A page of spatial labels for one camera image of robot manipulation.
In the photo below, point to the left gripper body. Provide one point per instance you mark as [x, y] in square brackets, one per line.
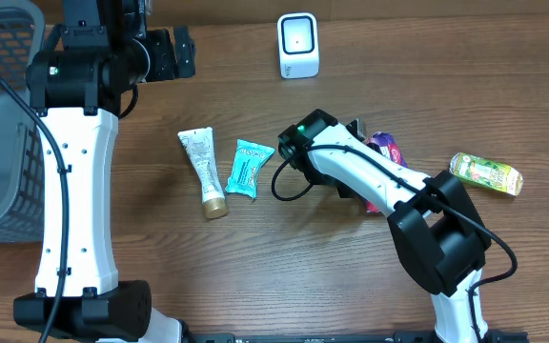
[164, 63]

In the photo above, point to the red purple liner pack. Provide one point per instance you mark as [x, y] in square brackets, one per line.
[385, 144]

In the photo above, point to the white barcode scanner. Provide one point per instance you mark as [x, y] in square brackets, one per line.
[298, 47]

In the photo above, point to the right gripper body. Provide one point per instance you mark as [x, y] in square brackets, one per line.
[316, 175]

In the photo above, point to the grey plastic shopping basket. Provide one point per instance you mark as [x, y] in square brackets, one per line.
[22, 29]

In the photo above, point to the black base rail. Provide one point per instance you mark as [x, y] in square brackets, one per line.
[399, 337]

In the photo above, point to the teal tissue pack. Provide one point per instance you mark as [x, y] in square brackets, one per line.
[249, 158]

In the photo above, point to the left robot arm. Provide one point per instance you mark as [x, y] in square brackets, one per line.
[102, 50]

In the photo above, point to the white tube gold cap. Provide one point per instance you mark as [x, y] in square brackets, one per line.
[199, 146]

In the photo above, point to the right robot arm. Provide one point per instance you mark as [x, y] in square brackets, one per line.
[436, 229]

